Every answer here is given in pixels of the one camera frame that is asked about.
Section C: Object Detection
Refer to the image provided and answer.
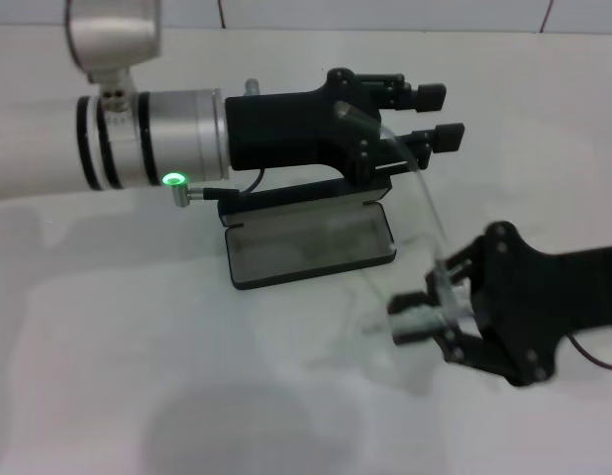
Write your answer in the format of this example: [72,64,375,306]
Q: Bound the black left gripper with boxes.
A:
[224,67,449,188]

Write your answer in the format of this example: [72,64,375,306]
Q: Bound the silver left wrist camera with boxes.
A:
[64,0,164,114]

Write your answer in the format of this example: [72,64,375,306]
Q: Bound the dark red thin cable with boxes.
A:
[564,332,612,373]

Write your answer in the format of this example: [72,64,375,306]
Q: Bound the black cable with silver plug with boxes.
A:
[170,167,265,209]

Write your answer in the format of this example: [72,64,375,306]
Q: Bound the black glasses case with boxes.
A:
[217,176,398,291]

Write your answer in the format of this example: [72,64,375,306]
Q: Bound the clear white glasses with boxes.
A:
[333,99,476,392]

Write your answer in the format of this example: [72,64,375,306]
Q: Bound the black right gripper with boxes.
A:
[387,220,612,389]

